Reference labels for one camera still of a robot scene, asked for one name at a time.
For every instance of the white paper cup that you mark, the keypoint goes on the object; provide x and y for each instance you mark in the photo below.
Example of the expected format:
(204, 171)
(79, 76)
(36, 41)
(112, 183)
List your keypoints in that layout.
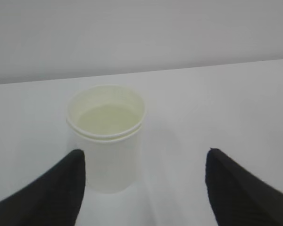
(105, 122)

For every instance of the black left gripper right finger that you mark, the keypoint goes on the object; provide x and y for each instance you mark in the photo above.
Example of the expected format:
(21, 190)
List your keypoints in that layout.
(237, 197)

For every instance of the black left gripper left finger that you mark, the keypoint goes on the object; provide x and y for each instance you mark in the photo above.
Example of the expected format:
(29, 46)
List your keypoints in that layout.
(53, 199)

